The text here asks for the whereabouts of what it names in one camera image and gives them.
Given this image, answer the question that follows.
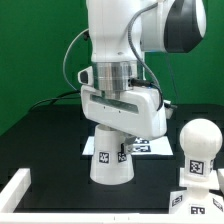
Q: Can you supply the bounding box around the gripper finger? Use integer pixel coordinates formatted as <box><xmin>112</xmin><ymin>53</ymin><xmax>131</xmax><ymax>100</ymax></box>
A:
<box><xmin>121</xmin><ymin>135</ymin><xmax>136</xmax><ymax>154</ymax></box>

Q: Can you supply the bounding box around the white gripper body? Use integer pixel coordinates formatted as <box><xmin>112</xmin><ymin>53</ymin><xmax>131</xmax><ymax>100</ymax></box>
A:
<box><xmin>78</xmin><ymin>67</ymin><xmax>167</xmax><ymax>140</ymax></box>

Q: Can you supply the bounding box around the white lamp shade cone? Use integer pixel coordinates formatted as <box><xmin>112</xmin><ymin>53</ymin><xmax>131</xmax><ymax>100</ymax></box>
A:
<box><xmin>90</xmin><ymin>124</ymin><xmax>134</xmax><ymax>185</ymax></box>

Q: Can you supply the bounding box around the white lamp bulb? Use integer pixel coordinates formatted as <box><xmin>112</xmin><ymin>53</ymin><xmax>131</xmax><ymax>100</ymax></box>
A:
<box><xmin>179</xmin><ymin>118</ymin><xmax>223</xmax><ymax>181</ymax></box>

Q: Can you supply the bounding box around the white lamp base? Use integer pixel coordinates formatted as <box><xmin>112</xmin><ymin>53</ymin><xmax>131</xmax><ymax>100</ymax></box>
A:
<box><xmin>169</xmin><ymin>168</ymin><xmax>224</xmax><ymax>215</ymax></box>

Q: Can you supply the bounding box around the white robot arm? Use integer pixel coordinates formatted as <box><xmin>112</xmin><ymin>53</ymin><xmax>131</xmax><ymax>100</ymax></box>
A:
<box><xmin>78</xmin><ymin>0</ymin><xmax>206</xmax><ymax>155</ymax></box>

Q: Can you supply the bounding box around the white marker sheet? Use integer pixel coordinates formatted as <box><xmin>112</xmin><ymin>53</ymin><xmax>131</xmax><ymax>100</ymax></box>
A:
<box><xmin>82</xmin><ymin>136</ymin><xmax>173</xmax><ymax>156</ymax></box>

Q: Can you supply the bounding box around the black cable on table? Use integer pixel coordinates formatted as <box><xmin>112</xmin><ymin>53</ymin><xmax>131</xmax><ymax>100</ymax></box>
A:
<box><xmin>29</xmin><ymin>91</ymin><xmax>83</xmax><ymax>113</ymax></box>

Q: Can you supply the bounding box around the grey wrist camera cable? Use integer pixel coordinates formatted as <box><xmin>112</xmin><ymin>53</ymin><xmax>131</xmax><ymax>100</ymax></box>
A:
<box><xmin>127</xmin><ymin>1</ymin><xmax>165</xmax><ymax>112</ymax></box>

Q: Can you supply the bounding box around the white table border frame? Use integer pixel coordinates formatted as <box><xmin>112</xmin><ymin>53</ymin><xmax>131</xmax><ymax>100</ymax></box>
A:
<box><xmin>0</xmin><ymin>168</ymin><xmax>224</xmax><ymax>224</ymax></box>

